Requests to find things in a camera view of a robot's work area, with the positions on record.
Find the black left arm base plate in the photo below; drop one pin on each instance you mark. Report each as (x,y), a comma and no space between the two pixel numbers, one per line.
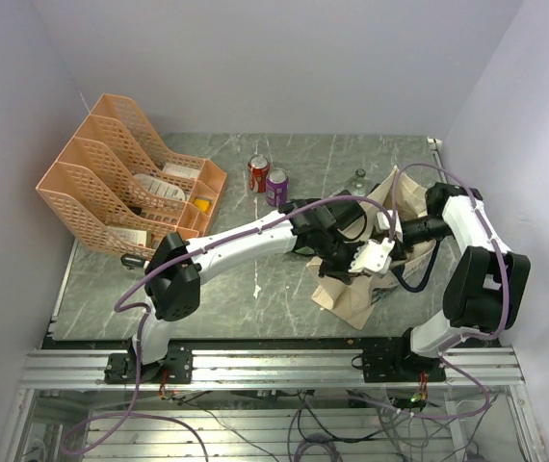
(175,368)

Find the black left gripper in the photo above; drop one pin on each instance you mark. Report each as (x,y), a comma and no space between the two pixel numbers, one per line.
(341,273)

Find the pink plastic file organizer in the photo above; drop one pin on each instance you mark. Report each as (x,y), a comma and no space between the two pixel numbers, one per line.
(91,185)

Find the purple Fanta can rear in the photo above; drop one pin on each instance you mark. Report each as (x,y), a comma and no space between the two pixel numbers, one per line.
(276,187)

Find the black grey stapler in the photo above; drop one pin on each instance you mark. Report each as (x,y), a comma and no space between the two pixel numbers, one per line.
(134,262)

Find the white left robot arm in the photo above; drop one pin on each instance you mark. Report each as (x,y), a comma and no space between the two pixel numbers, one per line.
(178,269)

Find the cream canvas tote bag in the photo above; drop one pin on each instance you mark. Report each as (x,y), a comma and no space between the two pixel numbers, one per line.
(355,303)

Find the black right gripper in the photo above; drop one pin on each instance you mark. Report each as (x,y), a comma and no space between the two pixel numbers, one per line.
(398,248)

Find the white box front slot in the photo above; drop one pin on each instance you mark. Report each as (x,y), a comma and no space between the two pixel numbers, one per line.
(132,236)

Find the aluminium mounting rail frame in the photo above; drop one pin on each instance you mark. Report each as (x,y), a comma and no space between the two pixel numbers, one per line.
(265,369)

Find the white box slot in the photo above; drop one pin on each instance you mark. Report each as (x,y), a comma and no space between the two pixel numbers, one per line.
(132,236)
(181,171)

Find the green Perrier glass bottle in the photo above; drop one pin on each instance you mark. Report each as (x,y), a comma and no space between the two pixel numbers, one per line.
(304,251)

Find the yellow sticky note block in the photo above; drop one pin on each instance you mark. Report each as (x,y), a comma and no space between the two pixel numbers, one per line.
(203,204)

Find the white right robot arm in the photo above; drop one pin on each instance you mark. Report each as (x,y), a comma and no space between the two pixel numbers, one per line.
(483,296)

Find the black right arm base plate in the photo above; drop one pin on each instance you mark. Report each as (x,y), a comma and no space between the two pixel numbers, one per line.
(382,365)

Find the clear Chang bottle rear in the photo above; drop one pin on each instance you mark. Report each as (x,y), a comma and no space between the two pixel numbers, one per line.
(357,184)

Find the red cola can rear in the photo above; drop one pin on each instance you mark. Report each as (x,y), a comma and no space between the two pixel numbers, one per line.
(258,170)

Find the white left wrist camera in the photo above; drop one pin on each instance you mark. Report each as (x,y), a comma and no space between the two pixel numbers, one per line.
(372,257)

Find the white box rear slot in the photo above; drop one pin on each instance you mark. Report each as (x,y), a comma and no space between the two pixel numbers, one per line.
(181,171)

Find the white oval blister pack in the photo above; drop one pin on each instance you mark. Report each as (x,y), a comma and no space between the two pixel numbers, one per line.
(160,187)

